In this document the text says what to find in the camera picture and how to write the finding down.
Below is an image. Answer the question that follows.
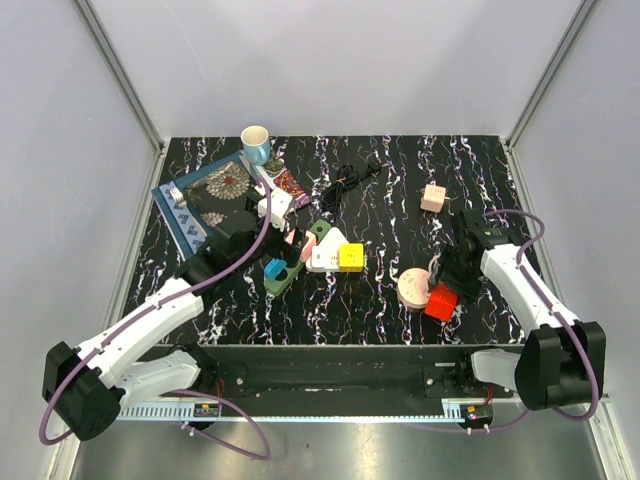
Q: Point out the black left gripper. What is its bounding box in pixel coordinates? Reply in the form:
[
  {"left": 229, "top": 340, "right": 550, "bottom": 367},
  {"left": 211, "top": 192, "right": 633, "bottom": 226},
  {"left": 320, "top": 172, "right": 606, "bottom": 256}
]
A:
[{"left": 234, "top": 195, "right": 307, "bottom": 274}]

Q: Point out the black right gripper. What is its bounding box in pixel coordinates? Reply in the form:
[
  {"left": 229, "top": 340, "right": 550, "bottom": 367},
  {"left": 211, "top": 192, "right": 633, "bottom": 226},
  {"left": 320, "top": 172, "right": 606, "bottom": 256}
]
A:
[{"left": 427, "top": 243, "right": 484, "bottom": 306}]

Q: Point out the blue plug adapter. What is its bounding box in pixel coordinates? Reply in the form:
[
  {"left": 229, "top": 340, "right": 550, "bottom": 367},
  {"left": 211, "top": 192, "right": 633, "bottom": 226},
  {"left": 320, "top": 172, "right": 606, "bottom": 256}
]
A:
[{"left": 264, "top": 258, "right": 287, "bottom": 280}]

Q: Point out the pink cube socket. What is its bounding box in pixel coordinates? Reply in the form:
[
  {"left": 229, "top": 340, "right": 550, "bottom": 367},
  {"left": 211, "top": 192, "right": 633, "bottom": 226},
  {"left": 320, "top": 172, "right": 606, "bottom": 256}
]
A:
[{"left": 285, "top": 230, "right": 317, "bottom": 263}]

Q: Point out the red cube socket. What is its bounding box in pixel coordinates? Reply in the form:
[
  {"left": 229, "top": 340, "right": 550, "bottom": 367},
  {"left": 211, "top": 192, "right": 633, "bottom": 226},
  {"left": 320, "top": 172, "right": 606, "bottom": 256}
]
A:
[{"left": 425, "top": 283, "right": 458, "bottom": 322}]

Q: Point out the green power strip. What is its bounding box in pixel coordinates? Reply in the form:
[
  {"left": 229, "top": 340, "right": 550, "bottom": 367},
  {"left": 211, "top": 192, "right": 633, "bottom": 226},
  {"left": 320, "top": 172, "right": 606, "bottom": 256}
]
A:
[{"left": 264, "top": 220, "right": 331, "bottom": 296}]

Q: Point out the pink round socket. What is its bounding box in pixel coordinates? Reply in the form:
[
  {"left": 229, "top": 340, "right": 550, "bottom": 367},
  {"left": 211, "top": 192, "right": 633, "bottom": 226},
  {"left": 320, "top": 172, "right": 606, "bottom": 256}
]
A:
[{"left": 396, "top": 267, "right": 431, "bottom": 310}]

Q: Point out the white triangular power strip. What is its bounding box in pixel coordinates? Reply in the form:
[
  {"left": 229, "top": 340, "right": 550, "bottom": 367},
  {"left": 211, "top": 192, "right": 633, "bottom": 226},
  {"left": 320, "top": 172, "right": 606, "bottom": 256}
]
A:
[{"left": 305, "top": 227, "right": 347, "bottom": 273}]

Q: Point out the yellow cube socket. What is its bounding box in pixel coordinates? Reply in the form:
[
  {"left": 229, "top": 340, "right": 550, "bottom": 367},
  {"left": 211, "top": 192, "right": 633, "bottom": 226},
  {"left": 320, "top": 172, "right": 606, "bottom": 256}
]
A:
[{"left": 338, "top": 243, "right": 365, "bottom": 272}]

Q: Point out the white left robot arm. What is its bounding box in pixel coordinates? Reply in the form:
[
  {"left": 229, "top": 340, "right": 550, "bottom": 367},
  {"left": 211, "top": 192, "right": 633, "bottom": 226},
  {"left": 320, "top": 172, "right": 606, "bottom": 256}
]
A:
[{"left": 38, "top": 209, "right": 303, "bottom": 445}]

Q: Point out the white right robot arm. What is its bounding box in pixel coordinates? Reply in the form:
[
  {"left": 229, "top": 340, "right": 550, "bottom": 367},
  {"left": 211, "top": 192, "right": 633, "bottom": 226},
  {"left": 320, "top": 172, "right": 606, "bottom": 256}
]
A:
[{"left": 429, "top": 209, "right": 606, "bottom": 421}]

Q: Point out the dark floral square plate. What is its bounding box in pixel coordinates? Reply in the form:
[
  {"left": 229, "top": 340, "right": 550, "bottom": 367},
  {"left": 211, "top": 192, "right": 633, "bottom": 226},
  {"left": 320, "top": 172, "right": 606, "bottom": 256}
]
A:
[{"left": 184, "top": 161, "right": 256, "bottom": 229}]

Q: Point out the beige cube socket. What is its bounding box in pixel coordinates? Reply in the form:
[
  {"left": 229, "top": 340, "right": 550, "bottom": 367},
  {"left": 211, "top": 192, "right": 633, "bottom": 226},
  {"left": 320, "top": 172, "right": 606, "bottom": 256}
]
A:
[{"left": 420, "top": 184, "right": 451, "bottom": 213}]

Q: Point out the blue patterned placemat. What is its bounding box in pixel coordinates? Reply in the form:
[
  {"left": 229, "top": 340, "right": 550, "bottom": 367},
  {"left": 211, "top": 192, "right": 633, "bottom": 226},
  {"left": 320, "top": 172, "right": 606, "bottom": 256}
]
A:
[{"left": 151, "top": 151, "right": 312, "bottom": 261}]

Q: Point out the teal ceramic mug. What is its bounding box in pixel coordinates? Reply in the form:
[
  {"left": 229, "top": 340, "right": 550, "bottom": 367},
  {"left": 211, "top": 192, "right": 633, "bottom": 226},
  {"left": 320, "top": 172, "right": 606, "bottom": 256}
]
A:
[{"left": 240, "top": 125, "right": 271, "bottom": 166}]

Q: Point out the silver fork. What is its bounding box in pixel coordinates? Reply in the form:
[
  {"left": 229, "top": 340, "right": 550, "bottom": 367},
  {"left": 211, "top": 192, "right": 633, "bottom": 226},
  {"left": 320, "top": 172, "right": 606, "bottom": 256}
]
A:
[{"left": 169, "top": 187, "right": 206, "bottom": 237}]

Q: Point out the black power cable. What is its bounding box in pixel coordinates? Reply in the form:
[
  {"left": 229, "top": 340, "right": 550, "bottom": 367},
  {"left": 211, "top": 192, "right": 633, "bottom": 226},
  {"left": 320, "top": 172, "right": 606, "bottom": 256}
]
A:
[{"left": 319, "top": 163, "right": 382, "bottom": 214}]

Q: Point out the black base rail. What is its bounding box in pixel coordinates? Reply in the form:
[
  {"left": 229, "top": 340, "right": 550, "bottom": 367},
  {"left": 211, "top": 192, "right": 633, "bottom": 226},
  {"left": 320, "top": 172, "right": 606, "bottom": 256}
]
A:
[{"left": 198, "top": 345, "right": 512, "bottom": 421}]

